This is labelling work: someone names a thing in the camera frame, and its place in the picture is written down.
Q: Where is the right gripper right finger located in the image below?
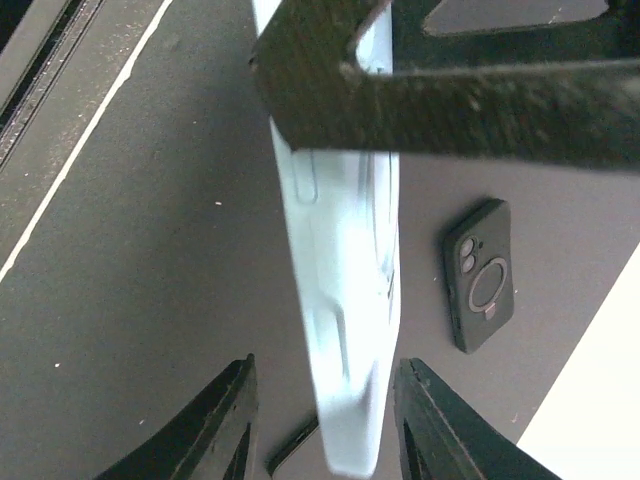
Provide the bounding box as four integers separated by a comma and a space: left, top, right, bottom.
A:
394, 358, 557, 480

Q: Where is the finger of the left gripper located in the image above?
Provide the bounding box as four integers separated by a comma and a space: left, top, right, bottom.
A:
250, 1, 639, 173
392, 1, 639, 71

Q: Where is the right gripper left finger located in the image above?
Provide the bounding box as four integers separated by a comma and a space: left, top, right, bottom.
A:
97, 354, 259, 479

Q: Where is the black smartphone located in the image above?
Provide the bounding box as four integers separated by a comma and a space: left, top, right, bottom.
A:
265, 413, 319, 479

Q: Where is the light blue cased phone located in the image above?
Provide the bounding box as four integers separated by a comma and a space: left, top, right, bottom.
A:
250, 1, 401, 479

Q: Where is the black cased phone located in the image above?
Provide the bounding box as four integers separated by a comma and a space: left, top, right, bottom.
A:
442, 198, 515, 354

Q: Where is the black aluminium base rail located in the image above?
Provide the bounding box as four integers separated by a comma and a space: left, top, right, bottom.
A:
1, 1, 103, 164

